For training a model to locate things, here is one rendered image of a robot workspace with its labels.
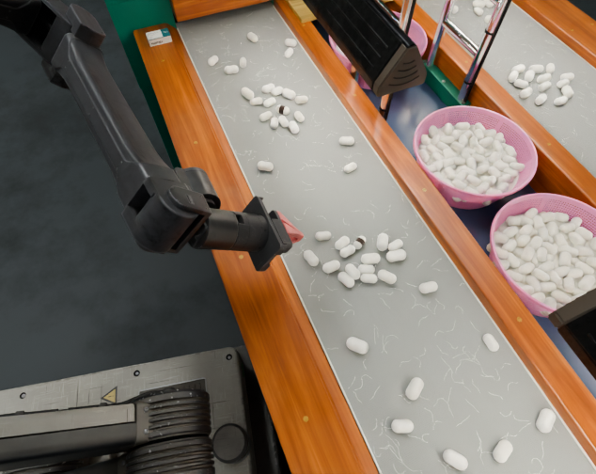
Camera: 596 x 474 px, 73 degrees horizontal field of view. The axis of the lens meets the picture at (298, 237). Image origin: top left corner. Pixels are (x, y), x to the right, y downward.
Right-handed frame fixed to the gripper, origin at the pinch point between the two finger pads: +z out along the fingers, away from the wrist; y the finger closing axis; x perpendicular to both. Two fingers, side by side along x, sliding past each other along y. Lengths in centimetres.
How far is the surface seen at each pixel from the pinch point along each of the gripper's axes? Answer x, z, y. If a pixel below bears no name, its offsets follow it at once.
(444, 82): -28, 53, 35
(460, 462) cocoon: 1.1, 11.8, -39.7
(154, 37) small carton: 11, -2, 75
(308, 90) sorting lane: -6, 24, 44
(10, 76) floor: 118, -6, 201
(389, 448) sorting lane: 7.9, 7.0, -34.1
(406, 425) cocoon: 4.1, 8.5, -32.4
